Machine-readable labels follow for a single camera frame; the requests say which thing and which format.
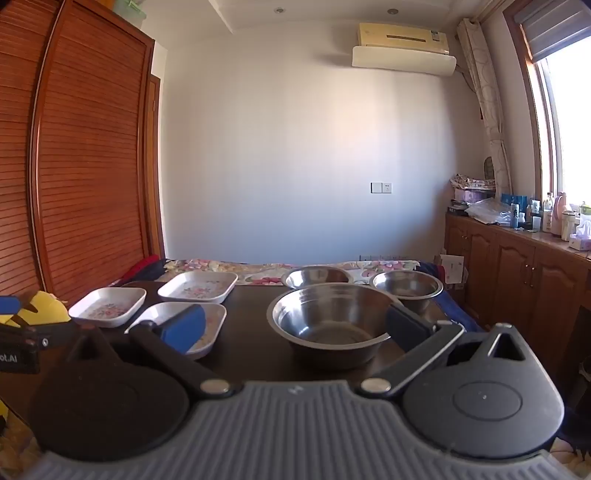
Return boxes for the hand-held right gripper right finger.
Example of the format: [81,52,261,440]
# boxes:
[359,305,532,397]

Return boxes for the clear plastic bag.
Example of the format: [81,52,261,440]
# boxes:
[464,197,513,225]

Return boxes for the red and navy clothes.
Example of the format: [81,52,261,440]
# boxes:
[115,255,172,285]

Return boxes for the navy blue cloth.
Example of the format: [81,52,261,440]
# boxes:
[417,260,482,334]

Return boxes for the grey roller blind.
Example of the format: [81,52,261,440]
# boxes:
[514,0,591,64]

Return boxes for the tissue box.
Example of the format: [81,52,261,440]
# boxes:
[568,220,591,252]

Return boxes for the folded floral cloth pile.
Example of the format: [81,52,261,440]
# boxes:
[451,174,495,190]

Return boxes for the green plastic box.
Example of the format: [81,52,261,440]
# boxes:
[113,0,147,20]

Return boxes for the large steel bowl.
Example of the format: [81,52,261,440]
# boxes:
[266,283,417,373]

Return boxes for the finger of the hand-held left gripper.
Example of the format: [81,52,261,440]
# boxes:
[0,322,85,352]
[0,296,29,316]

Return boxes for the patterned beige curtain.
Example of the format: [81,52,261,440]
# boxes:
[457,18,513,198]

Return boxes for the wooden headboard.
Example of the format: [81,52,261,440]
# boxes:
[0,0,163,315]

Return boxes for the pink bottle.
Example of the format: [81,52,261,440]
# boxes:
[553,191,568,236]

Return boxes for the white paper box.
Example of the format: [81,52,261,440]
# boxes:
[438,253,465,285]

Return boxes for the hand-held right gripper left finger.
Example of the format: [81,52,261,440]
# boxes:
[67,303,234,400]

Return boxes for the white floral square plate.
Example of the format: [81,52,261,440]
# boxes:
[124,302,228,361]
[69,287,147,329]
[157,270,239,304]

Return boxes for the wall air conditioner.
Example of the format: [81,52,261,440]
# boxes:
[351,21,458,77]

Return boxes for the yellow plush toy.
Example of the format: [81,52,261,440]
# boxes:
[0,290,71,435]

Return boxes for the floral bed blanket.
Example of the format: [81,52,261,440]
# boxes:
[154,258,445,288]

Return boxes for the window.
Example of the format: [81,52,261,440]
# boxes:
[503,0,591,209]

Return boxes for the wooden counter cabinet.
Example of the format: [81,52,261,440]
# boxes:
[444,209,591,371]

